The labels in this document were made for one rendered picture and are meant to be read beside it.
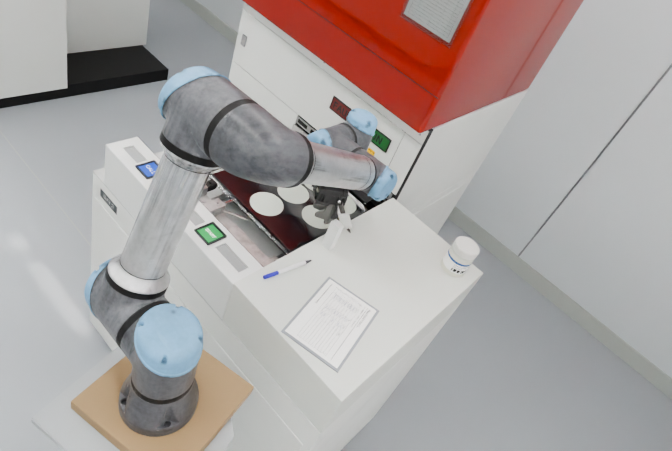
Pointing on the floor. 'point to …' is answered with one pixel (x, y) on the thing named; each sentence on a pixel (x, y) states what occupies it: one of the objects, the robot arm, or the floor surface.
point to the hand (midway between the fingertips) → (328, 220)
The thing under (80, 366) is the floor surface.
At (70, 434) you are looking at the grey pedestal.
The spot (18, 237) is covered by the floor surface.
